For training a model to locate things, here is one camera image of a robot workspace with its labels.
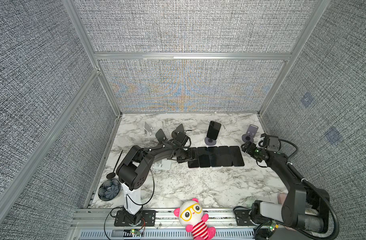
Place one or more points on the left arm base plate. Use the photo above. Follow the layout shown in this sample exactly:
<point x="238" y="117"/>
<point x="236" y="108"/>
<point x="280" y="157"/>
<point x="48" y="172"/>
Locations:
<point x="142" y="218"/>

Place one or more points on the aluminium front rail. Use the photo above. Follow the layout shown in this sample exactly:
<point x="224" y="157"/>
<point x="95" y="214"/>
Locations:
<point x="98" y="224"/>

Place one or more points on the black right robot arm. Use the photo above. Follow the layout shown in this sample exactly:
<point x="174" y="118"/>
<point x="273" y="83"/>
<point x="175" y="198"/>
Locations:
<point x="306" y="208"/>

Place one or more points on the round dark stand centre-left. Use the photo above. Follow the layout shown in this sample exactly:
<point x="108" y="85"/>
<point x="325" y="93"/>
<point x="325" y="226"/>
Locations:
<point x="179" y="129"/>

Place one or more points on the dark round fan disc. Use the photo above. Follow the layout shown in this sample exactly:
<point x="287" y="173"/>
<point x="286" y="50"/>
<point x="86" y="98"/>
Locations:
<point x="111" y="187"/>

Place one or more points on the black phone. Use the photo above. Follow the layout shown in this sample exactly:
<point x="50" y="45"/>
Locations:
<point x="213" y="130"/>
<point x="203" y="157"/>
<point x="193" y="162"/>
<point x="236" y="156"/>
<point x="225" y="156"/>
<point x="214" y="157"/>

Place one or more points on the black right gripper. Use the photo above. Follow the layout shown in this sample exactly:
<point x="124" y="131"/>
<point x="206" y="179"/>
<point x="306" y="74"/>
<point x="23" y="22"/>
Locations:
<point x="251" y="148"/>

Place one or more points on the white folding stand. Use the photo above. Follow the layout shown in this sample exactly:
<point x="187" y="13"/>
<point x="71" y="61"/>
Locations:
<point x="164" y="165"/>
<point x="149" y="131"/>

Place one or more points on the round purple stand far right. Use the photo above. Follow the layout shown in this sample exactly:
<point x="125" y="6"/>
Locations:
<point x="250" y="134"/>

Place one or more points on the pink phone on rail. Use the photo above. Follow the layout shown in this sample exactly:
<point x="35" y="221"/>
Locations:
<point x="281" y="198"/>

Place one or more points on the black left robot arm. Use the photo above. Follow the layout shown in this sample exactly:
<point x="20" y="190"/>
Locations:
<point x="137" y="164"/>

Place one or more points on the round dark stand centre-right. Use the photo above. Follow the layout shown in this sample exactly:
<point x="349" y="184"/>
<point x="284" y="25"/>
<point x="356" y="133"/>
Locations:
<point x="209" y="141"/>

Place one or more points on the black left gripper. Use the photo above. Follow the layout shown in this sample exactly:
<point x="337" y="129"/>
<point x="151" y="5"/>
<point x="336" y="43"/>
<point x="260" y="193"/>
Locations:
<point x="191" y="155"/>

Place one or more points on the pink white plush toy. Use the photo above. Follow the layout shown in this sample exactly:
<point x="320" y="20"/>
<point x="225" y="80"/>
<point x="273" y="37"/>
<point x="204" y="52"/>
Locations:
<point x="191" y="216"/>

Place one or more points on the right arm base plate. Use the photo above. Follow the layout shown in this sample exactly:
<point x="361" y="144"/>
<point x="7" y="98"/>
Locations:
<point x="242" y="217"/>

